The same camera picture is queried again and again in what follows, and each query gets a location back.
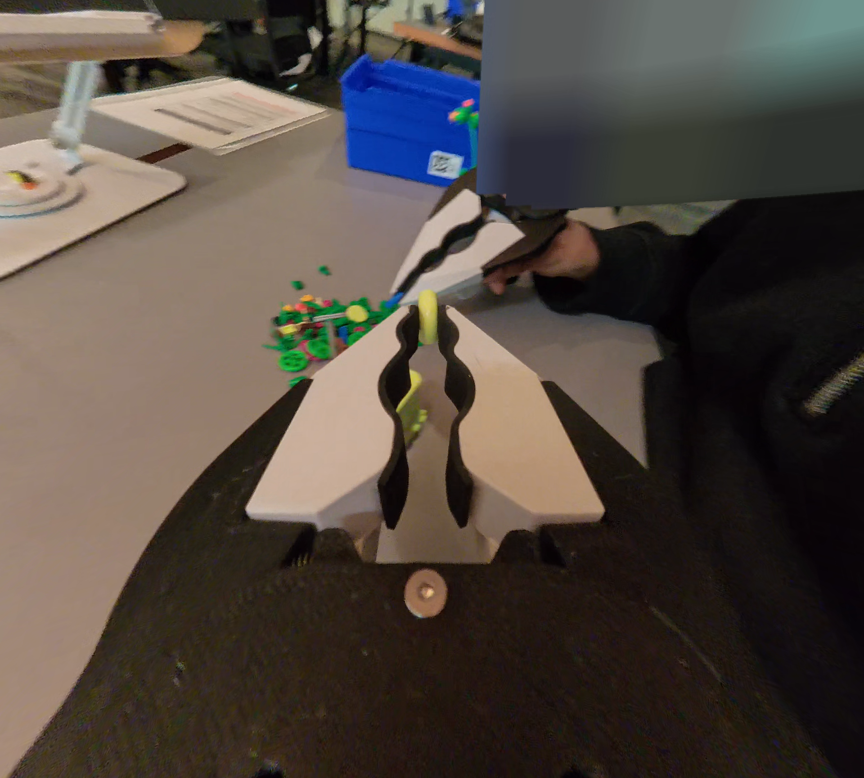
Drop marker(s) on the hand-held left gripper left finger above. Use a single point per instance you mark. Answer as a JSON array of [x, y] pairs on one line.
[[317, 454]]

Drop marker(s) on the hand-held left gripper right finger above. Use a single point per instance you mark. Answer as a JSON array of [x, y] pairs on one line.
[[533, 454]]

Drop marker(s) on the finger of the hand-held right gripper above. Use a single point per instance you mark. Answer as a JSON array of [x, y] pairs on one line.
[[486, 251], [445, 224]]

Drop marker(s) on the lime round toy piece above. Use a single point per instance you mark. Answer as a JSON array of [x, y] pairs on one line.
[[427, 317]]

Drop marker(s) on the small blue toy pin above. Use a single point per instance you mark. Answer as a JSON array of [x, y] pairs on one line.
[[393, 301]]

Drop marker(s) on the lime toy brick pot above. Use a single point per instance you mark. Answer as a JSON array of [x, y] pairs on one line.
[[410, 410]]

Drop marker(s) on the person's right forearm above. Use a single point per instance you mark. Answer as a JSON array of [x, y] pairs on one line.
[[607, 272]]

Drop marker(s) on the person's right hand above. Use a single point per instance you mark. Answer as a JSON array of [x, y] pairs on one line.
[[567, 255]]

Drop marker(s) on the green toy plant stem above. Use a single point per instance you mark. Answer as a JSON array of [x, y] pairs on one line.
[[466, 116]]

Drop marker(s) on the blue plastic bin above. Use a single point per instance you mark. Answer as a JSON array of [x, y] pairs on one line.
[[398, 116]]

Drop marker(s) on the pile of small toy pieces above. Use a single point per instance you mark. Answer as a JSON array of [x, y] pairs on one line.
[[317, 326]]

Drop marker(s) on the person's black jacket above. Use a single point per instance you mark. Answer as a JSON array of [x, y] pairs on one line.
[[776, 454]]

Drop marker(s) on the white printed paper sheet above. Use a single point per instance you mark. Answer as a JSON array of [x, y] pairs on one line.
[[216, 113]]

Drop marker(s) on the white stand with bar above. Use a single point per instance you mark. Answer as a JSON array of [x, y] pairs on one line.
[[88, 184]]

